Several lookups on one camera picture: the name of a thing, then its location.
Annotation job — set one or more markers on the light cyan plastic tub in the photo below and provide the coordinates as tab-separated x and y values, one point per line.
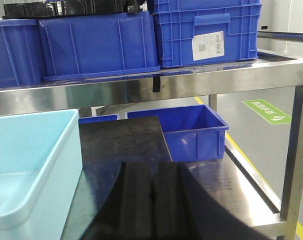
40	166

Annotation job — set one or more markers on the blue bin upper left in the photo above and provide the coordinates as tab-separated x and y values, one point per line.
22	60

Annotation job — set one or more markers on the blue bin upper middle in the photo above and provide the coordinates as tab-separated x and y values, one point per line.
98	46

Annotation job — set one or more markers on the stainless steel cart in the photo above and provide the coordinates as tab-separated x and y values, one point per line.
270	71

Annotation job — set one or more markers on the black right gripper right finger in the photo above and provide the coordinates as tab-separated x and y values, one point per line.
183	210

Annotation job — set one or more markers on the blue bin behind mat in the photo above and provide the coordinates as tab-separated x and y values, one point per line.
97	119

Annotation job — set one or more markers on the black rubber mat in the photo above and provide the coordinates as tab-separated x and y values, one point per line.
105	145

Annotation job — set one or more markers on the small blue bin lower shelf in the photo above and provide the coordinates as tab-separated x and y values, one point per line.
193	133

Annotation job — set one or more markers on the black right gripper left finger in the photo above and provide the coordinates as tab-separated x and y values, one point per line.
127	212

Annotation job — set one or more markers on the blue crate with label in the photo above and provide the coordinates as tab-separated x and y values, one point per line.
176	22

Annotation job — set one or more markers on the white barcode label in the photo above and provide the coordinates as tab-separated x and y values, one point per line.
207	46

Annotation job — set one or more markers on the black plastic tray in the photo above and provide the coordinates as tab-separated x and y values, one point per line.
68	8

